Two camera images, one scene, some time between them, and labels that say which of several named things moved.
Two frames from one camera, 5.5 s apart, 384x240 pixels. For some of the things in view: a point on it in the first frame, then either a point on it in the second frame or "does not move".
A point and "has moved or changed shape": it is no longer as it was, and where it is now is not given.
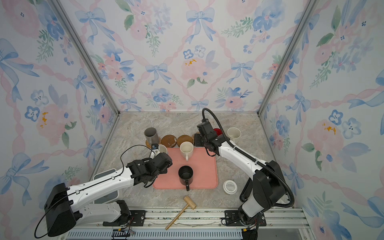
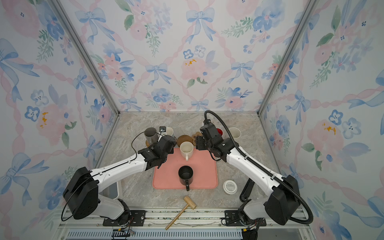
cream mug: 234,133 does not move
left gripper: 165,171 → 155,145
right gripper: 197,138 does not move
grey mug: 151,135 does not move
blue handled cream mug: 162,148 has moved or changed shape
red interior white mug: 218,131 does not move
